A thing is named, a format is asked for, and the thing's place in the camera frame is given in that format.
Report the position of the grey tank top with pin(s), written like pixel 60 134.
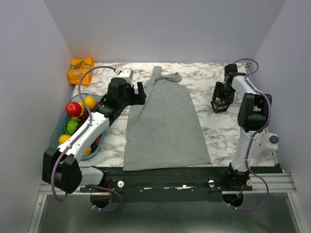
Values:
pixel 165 132

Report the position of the green striped melon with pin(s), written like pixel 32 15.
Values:
pixel 71 127

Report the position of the yellow pear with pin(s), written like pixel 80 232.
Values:
pixel 63 139

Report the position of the red apple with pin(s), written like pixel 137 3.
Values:
pixel 73 109

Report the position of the aluminium rail frame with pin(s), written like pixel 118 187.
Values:
pixel 268 208

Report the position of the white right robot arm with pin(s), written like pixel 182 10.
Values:
pixel 253 118

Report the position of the colourful round brooch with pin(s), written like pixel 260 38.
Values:
pixel 218 103

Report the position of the black brooch display box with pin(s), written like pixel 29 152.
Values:
pixel 219 109

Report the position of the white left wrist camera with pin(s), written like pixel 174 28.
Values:
pixel 127 74

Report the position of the teal plastic fruit tray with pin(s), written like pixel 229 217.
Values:
pixel 59 130

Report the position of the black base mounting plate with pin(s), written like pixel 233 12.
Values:
pixel 173 184

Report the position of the orange yellow fruit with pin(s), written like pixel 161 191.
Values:
pixel 88 151

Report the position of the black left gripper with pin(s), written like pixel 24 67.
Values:
pixel 137 99

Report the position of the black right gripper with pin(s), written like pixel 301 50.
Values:
pixel 229 99

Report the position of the dark purple grape bunch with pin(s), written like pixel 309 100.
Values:
pixel 81 119

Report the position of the white bottle black cap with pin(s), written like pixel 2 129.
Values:
pixel 264 144

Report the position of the yellow lemon under apple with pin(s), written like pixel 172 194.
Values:
pixel 81 113

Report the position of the orange snack bag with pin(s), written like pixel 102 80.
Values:
pixel 78 67

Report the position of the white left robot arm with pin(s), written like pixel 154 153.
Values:
pixel 61 165

